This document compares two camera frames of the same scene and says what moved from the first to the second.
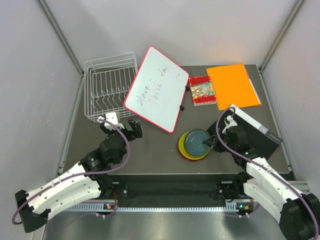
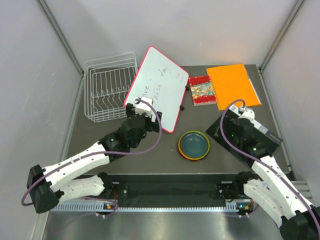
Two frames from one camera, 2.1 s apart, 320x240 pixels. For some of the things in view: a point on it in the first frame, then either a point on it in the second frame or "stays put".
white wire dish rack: x=108 y=81 stays put
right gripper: x=213 y=143 -> x=229 y=124
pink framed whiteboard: x=157 y=92 stays put
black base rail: x=172 y=190 stays put
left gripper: x=136 y=131 -> x=152 y=126
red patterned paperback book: x=202 y=90 stays put
